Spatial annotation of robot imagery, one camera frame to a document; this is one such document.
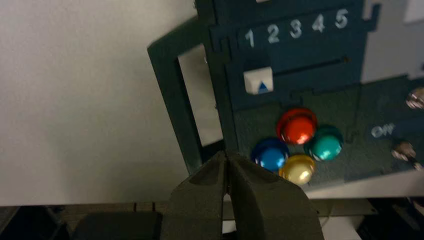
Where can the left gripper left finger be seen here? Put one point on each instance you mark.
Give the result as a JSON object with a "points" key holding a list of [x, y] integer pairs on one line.
{"points": [[198, 205]]}

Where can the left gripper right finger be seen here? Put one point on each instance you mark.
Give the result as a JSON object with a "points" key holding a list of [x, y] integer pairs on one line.
{"points": [[271, 208]]}

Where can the dark teal grey control box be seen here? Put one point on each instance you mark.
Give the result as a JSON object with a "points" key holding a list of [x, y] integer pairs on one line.
{"points": [[331, 82]]}

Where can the yellow dome push button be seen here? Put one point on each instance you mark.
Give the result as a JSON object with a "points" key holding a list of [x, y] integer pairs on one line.
{"points": [[298, 169]]}

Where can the blue dome push button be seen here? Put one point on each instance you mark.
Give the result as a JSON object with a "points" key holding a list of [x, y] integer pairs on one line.
{"points": [[270, 155]]}

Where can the green dome push button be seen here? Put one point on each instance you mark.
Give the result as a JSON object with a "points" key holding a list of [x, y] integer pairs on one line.
{"points": [[326, 144]]}

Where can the red dome push button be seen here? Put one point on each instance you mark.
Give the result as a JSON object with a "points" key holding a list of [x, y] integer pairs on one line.
{"points": [[296, 127]]}

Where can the white slider knob blue triangle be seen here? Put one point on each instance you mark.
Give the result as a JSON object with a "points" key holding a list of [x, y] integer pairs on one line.
{"points": [[258, 80]]}

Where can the metal toggle switch brass nut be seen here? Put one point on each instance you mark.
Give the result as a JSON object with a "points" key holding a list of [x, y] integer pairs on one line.
{"points": [[404, 153]]}

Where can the metal toggle switch silver nut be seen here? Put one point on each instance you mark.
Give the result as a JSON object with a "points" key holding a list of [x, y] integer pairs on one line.
{"points": [[416, 98]]}

